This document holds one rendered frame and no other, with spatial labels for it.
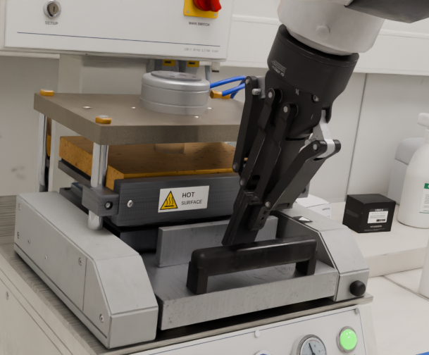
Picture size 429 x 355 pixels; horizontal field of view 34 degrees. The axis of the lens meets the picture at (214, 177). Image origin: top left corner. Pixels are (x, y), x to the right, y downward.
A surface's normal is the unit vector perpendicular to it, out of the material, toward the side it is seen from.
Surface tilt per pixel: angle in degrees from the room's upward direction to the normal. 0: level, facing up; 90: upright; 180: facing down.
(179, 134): 90
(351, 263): 41
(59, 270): 90
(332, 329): 65
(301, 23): 99
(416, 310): 0
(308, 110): 90
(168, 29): 90
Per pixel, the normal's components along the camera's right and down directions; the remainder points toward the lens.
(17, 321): -0.82, 0.05
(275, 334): 0.55, -0.16
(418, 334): 0.11, -0.96
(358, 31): 0.29, 0.59
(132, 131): 0.55, 0.27
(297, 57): -0.56, 0.28
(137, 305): 0.45, -0.55
